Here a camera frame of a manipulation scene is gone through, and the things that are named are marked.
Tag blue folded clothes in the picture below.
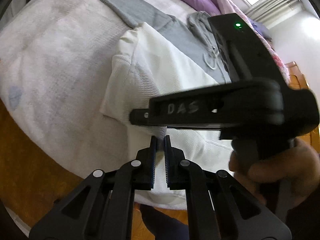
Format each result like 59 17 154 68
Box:
249 19 272 41

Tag white knit sweater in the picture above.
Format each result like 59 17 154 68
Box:
99 22 235 210

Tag white floral bed sheet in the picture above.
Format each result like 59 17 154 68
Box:
0 0 201 181

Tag wooden headboard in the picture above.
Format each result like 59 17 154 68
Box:
285 61 319 153

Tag purple floral quilt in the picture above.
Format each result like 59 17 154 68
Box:
182 0 290 83

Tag grey hoodie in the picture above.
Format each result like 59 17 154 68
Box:
100 0 231 84

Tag right hand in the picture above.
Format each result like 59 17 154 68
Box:
229 139 319 207

